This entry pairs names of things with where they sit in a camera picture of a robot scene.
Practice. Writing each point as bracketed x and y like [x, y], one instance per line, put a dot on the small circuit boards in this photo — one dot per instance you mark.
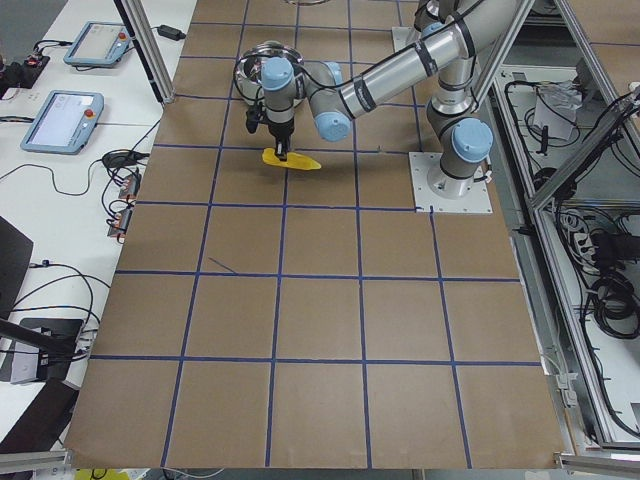
[119, 211]

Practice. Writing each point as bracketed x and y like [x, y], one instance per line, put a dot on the white cardboard box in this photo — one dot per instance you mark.
[556, 108]

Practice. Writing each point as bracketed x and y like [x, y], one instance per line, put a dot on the black power adapter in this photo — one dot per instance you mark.
[171, 33]

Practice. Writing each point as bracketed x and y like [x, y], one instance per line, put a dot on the upper teach pendant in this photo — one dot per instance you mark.
[99, 44]

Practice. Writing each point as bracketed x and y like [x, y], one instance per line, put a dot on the lower teach pendant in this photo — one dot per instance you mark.
[64, 123]

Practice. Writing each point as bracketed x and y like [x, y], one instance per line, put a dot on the yellow corn cob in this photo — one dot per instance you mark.
[294, 161]

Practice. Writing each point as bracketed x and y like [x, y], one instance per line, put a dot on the glass pot lid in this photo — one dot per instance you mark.
[306, 3]

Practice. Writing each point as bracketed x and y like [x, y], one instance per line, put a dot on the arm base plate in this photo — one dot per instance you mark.
[404, 36]
[435, 192]

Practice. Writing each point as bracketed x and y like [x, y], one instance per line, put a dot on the pale green steel pot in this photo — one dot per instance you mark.
[247, 73]

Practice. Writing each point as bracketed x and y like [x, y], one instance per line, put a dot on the aluminium frame post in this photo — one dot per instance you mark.
[135, 20]

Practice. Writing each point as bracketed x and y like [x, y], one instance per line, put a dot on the teach pendant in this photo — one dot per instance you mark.
[99, 44]
[64, 123]

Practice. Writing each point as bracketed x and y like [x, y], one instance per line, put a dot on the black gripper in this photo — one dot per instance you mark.
[280, 131]

